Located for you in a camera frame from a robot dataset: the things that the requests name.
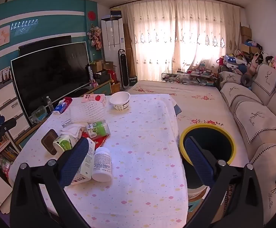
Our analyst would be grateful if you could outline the clear bottle green label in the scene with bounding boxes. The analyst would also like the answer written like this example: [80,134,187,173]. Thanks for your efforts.
[86,120,111,140]

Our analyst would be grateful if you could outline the black white tower fan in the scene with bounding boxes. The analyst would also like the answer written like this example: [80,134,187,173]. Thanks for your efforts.
[118,49,132,87]

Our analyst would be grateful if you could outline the brown leaning board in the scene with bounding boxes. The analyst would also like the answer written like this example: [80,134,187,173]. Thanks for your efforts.
[123,24,138,81]

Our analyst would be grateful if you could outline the white paper bowl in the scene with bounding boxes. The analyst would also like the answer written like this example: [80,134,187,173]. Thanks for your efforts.
[109,91,131,112]

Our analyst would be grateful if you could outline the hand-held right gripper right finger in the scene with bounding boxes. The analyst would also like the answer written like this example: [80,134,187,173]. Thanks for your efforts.
[185,136,271,228]

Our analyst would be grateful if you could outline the brown wallet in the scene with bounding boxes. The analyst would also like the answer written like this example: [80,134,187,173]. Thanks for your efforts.
[41,129,59,156]

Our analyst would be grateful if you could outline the pink carton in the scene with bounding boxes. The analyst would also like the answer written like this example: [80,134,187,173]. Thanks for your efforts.
[82,94,107,106]

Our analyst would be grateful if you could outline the beige embroidered curtains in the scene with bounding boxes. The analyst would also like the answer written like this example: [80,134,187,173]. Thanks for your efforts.
[120,0,241,82]

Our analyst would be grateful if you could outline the beige sofa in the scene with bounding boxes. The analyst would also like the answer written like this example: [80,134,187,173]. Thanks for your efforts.
[217,63,276,226]

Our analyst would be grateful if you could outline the grey neck pillow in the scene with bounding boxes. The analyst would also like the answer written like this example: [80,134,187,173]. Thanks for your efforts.
[241,72,253,86]

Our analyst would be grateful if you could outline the large black television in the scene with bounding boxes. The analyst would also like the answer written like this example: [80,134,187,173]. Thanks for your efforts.
[10,41,91,119]

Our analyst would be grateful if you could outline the photo frame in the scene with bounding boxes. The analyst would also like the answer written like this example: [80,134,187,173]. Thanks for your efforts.
[0,66,13,86]

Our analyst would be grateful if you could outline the blue star print pillow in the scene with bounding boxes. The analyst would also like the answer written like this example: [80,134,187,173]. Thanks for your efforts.
[223,55,247,68]

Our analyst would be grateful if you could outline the yellow rim trash bin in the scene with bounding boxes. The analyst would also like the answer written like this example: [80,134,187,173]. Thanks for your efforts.
[179,124,237,196]

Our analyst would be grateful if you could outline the white tissue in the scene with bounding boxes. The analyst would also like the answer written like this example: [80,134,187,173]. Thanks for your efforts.
[61,122,86,138]

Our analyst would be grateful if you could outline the red box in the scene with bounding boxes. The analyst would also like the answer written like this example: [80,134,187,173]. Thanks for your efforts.
[106,69,118,83]

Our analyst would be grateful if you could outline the white drawer unit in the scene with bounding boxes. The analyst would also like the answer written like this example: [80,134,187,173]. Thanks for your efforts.
[0,79,31,140]

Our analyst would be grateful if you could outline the red packet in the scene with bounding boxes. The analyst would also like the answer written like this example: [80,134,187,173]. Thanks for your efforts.
[90,134,110,148]

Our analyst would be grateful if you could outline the blue white tissue pack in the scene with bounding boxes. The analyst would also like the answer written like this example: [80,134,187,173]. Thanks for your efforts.
[53,101,68,114]

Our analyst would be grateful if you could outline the white milk carton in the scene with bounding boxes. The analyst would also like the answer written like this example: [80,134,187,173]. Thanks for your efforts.
[70,138,96,186]

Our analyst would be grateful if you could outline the green yellow television cabinet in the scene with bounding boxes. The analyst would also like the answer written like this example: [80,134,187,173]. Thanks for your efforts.
[80,79,112,99]

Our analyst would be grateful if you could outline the artificial flower decoration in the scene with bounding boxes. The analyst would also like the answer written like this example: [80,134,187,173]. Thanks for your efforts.
[88,25,103,50]

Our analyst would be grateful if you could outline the spotted white tablecloth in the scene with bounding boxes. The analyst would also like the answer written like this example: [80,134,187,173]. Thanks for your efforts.
[9,94,189,228]

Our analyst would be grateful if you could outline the black long box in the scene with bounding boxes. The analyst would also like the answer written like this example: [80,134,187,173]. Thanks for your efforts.
[87,65,94,85]

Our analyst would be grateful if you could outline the pile of plush toys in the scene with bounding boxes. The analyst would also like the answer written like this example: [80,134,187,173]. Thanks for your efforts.
[245,51,276,75]

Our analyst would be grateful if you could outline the floral bed sheet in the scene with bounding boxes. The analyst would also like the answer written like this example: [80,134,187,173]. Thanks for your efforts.
[126,79,250,169]

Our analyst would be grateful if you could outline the open cardboard box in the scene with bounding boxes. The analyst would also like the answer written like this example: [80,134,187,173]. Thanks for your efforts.
[90,60,113,73]

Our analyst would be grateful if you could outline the green label white container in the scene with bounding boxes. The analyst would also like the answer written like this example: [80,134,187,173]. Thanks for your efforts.
[53,134,77,151]

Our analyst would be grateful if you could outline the clear plastic container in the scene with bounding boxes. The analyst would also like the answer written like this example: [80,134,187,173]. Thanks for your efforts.
[31,106,48,124]

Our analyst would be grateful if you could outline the white standing air conditioner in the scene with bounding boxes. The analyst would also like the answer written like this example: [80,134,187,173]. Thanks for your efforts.
[101,18,125,88]

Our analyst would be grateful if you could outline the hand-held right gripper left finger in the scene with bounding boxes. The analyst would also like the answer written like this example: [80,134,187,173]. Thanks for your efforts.
[10,137,90,228]

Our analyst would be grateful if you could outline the round wooden stool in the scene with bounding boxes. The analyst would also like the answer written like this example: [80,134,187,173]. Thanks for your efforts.
[188,185,211,209]

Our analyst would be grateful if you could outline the white pill bottle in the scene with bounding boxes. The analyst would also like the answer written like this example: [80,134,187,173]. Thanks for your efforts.
[92,147,113,182]

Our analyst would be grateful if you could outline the black screen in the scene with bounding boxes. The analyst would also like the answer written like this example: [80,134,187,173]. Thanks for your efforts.
[18,35,72,57]

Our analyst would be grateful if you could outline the glass coffee table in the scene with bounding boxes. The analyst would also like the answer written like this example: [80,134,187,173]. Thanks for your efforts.
[161,69,220,87]

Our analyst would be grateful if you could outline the clear water bottle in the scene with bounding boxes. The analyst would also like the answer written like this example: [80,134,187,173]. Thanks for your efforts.
[45,96,55,113]

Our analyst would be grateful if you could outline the stacked cardboard boxes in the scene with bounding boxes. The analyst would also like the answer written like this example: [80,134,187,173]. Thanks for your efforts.
[240,26,262,55]

